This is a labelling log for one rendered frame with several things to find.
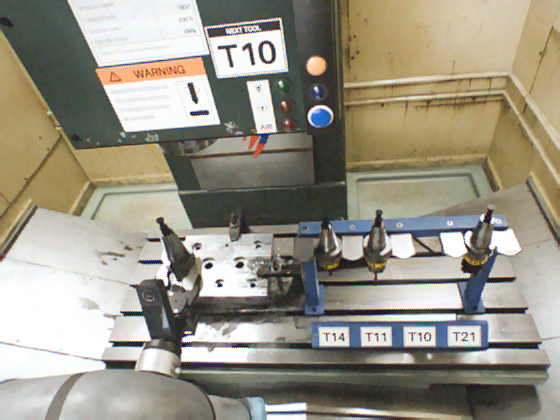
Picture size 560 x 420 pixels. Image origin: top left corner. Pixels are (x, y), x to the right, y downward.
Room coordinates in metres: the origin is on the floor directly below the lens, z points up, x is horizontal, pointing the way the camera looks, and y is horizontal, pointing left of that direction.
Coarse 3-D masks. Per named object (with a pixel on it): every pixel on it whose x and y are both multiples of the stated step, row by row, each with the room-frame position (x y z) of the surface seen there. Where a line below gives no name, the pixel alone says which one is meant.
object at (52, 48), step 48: (0, 0) 0.59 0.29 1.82; (48, 0) 0.58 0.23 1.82; (240, 0) 0.53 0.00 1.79; (288, 0) 0.51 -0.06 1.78; (336, 0) 0.52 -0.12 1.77; (48, 48) 0.58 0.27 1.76; (288, 48) 0.52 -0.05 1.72; (336, 48) 0.51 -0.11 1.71; (48, 96) 0.59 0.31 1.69; (96, 96) 0.58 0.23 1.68; (240, 96) 0.53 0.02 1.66; (288, 96) 0.52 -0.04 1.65; (336, 96) 0.51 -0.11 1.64; (96, 144) 0.59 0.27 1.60; (144, 144) 0.57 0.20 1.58
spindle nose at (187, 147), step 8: (160, 144) 0.71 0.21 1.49; (168, 144) 0.70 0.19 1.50; (176, 144) 0.69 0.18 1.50; (184, 144) 0.69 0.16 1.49; (192, 144) 0.69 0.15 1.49; (200, 144) 0.70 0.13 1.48; (208, 144) 0.70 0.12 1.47; (168, 152) 0.70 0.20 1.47; (176, 152) 0.70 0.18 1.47; (184, 152) 0.69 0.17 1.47; (192, 152) 0.69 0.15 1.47
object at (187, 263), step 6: (186, 246) 0.56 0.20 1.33; (192, 252) 0.55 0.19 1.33; (162, 258) 0.54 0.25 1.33; (186, 258) 0.53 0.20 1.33; (192, 258) 0.54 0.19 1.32; (168, 264) 0.52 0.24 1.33; (174, 264) 0.53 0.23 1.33; (180, 264) 0.52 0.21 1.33; (186, 264) 0.52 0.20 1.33; (192, 264) 0.53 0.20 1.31; (168, 270) 0.53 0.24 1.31; (174, 270) 0.53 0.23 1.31; (180, 270) 0.52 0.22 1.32; (186, 270) 0.52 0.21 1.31
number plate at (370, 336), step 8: (360, 328) 0.50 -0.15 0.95; (368, 328) 0.50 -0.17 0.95; (376, 328) 0.50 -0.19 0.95; (384, 328) 0.49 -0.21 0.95; (368, 336) 0.49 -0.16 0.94; (376, 336) 0.48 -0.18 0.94; (384, 336) 0.48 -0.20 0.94; (368, 344) 0.47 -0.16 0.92; (376, 344) 0.47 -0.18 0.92; (384, 344) 0.46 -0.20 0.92
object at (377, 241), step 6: (372, 222) 0.57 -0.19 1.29; (372, 228) 0.56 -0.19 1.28; (378, 228) 0.55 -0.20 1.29; (384, 228) 0.55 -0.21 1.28; (372, 234) 0.55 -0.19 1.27; (378, 234) 0.54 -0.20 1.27; (384, 234) 0.55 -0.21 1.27; (372, 240) 0.55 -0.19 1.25; (378, 240) 0.54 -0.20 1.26; (384, 240) 0.54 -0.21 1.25; (372, 246) 0.55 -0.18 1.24; (378, 246) 0.54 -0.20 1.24; (384, 246) 0.54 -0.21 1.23
